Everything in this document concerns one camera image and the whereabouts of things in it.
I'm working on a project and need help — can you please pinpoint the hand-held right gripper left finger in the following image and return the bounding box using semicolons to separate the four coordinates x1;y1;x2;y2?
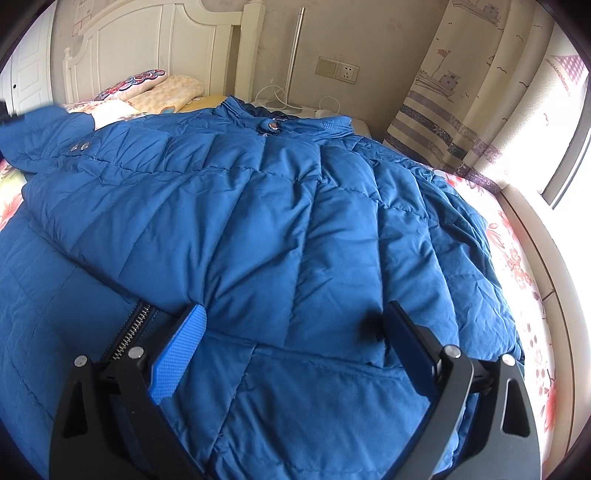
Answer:
48;304;207;480

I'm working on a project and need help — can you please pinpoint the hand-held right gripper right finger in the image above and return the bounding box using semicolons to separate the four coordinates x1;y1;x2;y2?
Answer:
384;301;542;480

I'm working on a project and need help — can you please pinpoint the blue quilted down jacket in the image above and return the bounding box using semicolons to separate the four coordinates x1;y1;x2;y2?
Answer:
0;95;525;480

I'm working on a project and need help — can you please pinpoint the floral bed quilt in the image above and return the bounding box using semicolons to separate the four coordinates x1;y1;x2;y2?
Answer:
0;95;575;467

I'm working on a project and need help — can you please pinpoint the beige window ledge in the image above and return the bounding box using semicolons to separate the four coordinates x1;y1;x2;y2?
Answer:
501;182;583;462

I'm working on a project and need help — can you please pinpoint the window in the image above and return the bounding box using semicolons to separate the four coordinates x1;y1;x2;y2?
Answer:
542;111;591;206

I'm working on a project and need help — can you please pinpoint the boat print curtain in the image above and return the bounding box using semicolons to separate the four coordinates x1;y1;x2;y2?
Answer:
384;0;591;195

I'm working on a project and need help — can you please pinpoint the embroidered pillow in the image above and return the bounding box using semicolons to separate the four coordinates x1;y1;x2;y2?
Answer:
127;74;206;114

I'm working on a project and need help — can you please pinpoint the metal lamp pole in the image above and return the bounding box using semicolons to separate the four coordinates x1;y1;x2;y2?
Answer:
277;7;306;114

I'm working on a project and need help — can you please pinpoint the white wooden headboard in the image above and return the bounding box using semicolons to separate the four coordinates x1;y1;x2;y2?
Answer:
62;0;266;104

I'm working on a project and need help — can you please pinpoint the white wardrobe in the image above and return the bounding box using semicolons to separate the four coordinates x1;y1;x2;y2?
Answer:
0;9;56;114

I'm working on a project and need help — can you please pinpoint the white charger cable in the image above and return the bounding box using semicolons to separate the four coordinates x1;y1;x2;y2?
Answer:
316;97;347;117

